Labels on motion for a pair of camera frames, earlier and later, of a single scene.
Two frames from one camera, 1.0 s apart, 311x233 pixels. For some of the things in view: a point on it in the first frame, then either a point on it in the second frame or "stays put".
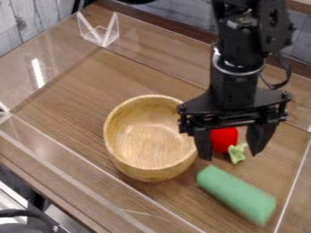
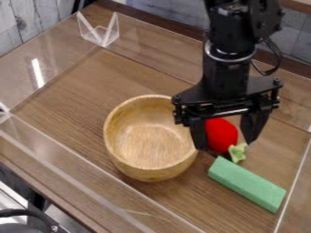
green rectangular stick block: (254, 203) -> (250, 186)
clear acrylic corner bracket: (101, 35) stays put
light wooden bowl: (142, 138) stays put
